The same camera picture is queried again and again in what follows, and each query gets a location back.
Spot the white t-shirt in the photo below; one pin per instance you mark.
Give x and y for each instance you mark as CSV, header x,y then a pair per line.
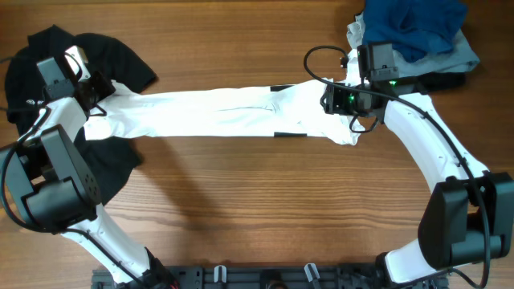
x,y
250,111

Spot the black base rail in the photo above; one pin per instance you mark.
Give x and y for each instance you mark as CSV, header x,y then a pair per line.
x,y
345,276

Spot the light grey-blue folded shirt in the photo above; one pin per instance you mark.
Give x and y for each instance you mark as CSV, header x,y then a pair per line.
x,y
461,59

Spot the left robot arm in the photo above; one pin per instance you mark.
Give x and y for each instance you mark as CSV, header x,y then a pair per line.
x,y
48,188

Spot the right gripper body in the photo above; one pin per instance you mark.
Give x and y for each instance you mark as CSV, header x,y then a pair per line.
x,y
346,100

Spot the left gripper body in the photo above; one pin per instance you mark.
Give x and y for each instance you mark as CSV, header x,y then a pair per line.
x,y
99,87

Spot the black folded shirt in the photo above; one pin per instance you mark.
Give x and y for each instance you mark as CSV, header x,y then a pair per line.
x,y
434,81

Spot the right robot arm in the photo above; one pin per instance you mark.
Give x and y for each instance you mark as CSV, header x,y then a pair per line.
x,y
469,216

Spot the black t-shirt with logo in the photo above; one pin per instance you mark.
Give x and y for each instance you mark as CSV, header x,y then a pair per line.
x,y
111,160

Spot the dark blue folded shirt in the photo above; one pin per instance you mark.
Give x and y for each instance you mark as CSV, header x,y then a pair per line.
x,y
414,28

